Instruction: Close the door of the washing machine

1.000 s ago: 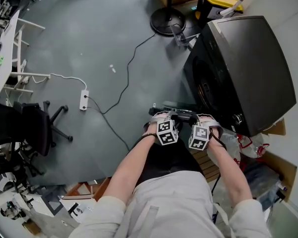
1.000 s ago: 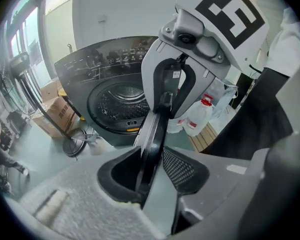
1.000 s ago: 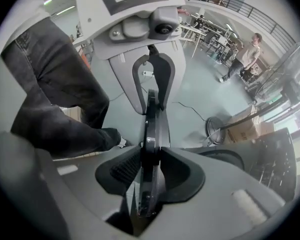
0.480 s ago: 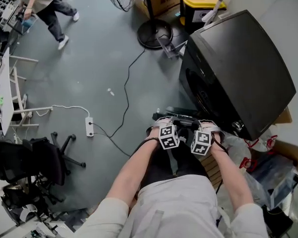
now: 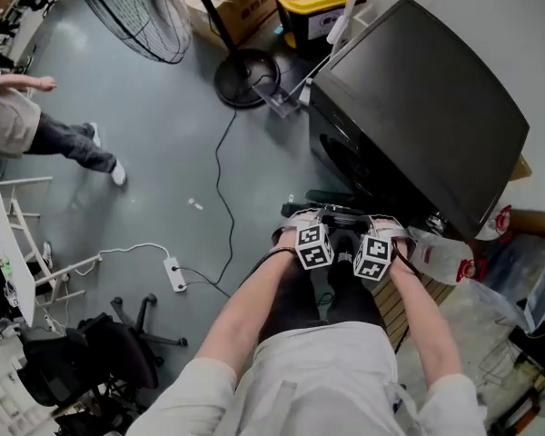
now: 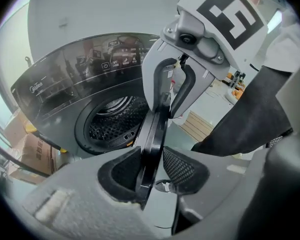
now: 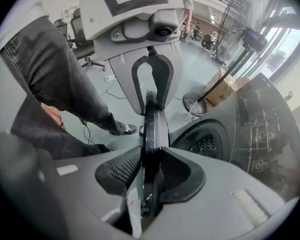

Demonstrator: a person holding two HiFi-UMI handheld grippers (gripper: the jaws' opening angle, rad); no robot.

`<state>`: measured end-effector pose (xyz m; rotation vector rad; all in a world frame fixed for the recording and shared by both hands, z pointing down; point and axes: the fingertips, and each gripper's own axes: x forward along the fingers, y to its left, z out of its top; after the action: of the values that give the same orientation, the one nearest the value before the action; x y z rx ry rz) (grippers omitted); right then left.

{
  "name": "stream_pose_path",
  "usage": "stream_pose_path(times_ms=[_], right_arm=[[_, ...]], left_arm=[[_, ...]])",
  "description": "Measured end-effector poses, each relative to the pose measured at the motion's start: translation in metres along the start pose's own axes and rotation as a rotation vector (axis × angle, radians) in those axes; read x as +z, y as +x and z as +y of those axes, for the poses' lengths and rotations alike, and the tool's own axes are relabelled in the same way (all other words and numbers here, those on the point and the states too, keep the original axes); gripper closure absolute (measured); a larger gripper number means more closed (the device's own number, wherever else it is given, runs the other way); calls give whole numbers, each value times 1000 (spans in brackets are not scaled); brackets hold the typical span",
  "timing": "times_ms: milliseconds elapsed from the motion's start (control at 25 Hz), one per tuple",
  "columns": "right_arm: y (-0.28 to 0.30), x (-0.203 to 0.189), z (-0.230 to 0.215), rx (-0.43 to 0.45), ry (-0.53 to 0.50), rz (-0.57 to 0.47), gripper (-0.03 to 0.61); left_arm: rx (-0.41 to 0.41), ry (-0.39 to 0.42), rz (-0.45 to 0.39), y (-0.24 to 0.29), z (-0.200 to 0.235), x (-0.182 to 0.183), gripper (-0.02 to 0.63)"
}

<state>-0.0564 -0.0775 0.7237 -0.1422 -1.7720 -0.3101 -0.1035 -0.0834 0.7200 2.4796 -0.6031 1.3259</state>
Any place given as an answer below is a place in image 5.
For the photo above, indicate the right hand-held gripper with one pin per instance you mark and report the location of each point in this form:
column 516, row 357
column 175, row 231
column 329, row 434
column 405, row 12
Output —
column 373, row 257

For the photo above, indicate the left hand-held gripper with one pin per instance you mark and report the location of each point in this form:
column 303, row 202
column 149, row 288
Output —
column 315, row 248

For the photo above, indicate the person's right forearm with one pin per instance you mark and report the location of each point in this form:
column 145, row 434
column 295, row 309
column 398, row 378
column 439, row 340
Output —
column 422, row 316

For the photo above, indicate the person's left forearm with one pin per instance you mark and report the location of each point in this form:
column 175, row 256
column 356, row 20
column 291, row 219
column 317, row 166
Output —
column 245, row 307

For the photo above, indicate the large black machine cabinet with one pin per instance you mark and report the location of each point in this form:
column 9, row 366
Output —
column 413, row 107

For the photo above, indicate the white plastic bags red print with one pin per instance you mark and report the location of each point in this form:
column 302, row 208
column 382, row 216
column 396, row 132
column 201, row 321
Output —
column 440, row 254

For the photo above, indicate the wooden slatted board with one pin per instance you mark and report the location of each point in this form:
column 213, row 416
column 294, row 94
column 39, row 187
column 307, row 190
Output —
column 413, row 298

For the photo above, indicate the person's black trousers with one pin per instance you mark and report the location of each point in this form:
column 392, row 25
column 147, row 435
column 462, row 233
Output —
column 295, row 298

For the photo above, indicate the clear acrylic stand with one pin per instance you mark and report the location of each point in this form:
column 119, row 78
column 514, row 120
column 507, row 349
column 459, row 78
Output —
column 277, row 100

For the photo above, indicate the clear plastic wrapping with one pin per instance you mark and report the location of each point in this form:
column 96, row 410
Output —
column 518, row 280

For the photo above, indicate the white power strip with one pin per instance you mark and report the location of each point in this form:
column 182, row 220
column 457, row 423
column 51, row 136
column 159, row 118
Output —
column 175, row 274

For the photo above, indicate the flat brown cardboard sheet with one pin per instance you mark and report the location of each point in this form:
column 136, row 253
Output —
column 522, row 168

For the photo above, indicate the black standing floor fan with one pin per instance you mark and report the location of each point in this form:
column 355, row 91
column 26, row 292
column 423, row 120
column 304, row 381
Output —
column 247, row 77

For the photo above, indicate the person's light grey shirt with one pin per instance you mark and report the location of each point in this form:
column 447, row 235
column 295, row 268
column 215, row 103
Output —
column 327, row 379

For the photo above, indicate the large printed cardboard box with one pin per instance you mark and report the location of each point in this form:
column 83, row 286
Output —
column 245, row 12

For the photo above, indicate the black office chair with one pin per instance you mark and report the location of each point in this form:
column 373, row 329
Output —
column 95, row 352

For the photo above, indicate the white table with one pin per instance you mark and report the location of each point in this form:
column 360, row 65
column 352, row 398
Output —
column 9, row 243

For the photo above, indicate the small green object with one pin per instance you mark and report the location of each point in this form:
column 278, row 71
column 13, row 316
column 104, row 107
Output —
column 6, row 268

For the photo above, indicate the white plastic tray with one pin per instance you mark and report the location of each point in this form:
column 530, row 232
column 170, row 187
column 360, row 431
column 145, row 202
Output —
column 0, row 402

